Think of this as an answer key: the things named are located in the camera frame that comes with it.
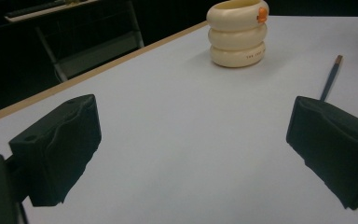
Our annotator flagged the cream ribbed pen holder cup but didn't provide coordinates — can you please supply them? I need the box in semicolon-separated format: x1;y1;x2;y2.
206;0;270;69

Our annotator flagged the blue pencil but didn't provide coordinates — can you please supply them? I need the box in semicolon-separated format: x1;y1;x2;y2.
319;54;344;103

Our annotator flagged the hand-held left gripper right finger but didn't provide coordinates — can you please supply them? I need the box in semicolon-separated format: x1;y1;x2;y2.
285;95;358;211

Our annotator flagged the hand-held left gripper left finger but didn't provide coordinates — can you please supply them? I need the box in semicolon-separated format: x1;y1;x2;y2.
8;93;103;207

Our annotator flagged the white shelf board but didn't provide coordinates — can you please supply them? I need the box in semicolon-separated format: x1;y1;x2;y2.
4;0;101;23

